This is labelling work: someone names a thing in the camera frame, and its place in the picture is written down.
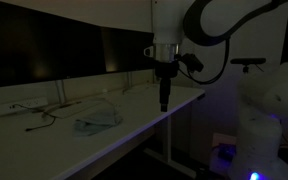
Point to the white desk leg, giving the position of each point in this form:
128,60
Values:
165,155

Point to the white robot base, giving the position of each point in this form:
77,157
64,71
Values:
263,102

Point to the black camera on stand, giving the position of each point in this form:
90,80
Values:
248,61

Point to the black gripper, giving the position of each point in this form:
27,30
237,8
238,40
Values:
165,70

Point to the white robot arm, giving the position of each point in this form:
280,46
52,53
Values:
204,22

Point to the white power strip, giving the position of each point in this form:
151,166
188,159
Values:
13,107

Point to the right black monitor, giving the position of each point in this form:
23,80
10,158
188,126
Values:
124,50

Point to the light blue cloth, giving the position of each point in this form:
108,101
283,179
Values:
96,122

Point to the large left black monitor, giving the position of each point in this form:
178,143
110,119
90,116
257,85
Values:
37,47

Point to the silver monitor stand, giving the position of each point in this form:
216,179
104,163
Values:
60,91

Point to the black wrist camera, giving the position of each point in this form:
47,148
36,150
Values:
192,62

